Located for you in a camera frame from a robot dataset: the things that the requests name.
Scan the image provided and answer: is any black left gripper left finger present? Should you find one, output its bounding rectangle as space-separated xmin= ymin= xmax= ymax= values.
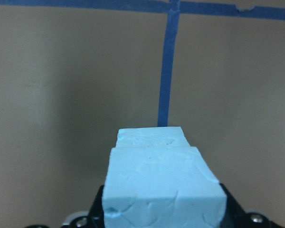
xmin=87 ymin=185 xmax=105 ymax=228

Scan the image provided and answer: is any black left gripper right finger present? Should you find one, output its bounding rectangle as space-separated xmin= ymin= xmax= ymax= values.
xmin=220 ymin=183 xmax=245 ymax=228

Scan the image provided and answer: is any light blue foam block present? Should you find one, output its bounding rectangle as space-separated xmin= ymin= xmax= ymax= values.
xmin=115 ymin=126 xmax=190 ymax=148

